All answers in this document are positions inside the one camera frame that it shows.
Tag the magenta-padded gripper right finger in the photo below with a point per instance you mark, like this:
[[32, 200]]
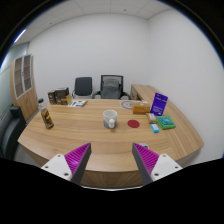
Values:
[[147, 159]]

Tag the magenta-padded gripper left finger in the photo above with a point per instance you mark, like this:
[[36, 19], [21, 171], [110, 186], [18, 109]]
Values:
[[76, 159]]

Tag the clear bottle with black cap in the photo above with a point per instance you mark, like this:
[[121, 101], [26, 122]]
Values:
[[47, 117]]

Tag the small blue packet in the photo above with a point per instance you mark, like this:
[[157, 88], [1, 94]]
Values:
[[154, 127]]

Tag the flat round red coaster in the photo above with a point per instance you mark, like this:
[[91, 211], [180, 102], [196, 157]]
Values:
[[133, 123]]

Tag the green flat box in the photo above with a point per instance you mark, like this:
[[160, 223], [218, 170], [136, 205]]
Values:
[[165, 122]]

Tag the small yellow box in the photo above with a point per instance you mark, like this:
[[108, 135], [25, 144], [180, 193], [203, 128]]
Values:
[[151, 117]]

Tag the orange-brown cardboard box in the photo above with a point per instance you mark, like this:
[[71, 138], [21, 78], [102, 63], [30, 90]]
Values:
[[140, 108]]

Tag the white and grey mug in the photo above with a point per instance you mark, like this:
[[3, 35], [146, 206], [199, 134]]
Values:
[[109, 118]]

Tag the white and green leaflet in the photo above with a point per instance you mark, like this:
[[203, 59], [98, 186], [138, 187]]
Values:
[[77, 103]]

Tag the purple standing pouch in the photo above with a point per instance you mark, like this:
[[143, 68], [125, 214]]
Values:
[[159, 104]]

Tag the wooden side desk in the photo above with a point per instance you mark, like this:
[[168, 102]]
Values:
[[144, 91]]

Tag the dark brown box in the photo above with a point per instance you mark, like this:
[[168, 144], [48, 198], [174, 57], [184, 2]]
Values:
[[62, 92]]

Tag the black leather sofa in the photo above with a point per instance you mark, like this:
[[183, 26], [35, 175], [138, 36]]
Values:
[[10, 130]]

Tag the black office chair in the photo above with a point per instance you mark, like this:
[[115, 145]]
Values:
[[82, 87]]

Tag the mesh chair with grey back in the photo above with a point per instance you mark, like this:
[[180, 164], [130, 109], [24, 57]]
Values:
[[111, 87]]

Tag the wooden cabinet with glass doors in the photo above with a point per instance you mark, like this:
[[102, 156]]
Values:
[[23, 86]]

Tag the rectangular ceiling light panel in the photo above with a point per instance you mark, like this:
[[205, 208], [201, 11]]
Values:
[[19, 36]]

